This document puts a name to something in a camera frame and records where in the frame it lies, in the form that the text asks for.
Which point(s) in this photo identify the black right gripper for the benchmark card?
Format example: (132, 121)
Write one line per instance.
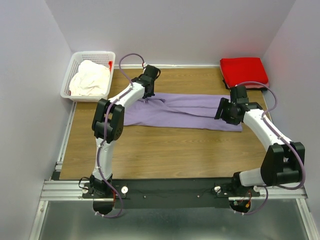
(223, 103)

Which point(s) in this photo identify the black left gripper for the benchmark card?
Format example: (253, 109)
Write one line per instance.
(151, 93)

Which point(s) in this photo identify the purple t shirt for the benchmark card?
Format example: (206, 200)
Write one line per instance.
(171, 110)

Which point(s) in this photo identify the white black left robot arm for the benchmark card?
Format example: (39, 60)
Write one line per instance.
(108, 124)

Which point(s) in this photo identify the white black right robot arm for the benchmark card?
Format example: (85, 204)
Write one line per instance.
(283, 164)

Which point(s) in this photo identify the folded black t shirt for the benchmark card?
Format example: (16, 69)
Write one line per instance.
(225, 84)

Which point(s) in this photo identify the red garment in basket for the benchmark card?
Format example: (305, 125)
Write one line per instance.
(111, 66)

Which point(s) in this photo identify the folded red t shirt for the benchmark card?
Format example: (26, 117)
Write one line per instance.
(243, 69)

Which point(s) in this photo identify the folded pink t shirt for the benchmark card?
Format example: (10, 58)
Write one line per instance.
(256, 87)

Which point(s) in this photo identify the white plastic laundry basket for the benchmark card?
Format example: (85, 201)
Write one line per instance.
(99, 57)

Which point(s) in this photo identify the white crumpled t shirt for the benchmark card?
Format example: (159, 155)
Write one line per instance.
(92, 79)

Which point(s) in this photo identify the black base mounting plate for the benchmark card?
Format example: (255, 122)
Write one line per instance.
(165, 193)

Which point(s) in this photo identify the aluminium frame rail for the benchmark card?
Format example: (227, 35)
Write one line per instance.
(276, 214)

